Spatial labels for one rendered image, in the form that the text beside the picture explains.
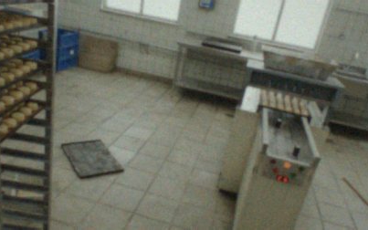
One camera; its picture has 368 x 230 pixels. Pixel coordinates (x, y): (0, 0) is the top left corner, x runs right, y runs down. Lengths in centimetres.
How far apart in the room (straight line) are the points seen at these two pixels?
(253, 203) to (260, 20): 397
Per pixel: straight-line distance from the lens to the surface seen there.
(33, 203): 187
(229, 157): 276
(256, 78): 261
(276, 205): 214
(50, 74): 153
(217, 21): 560
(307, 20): 570
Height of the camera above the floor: 164
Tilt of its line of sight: 21 degrees down
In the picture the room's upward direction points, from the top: 11 degrees clockwise
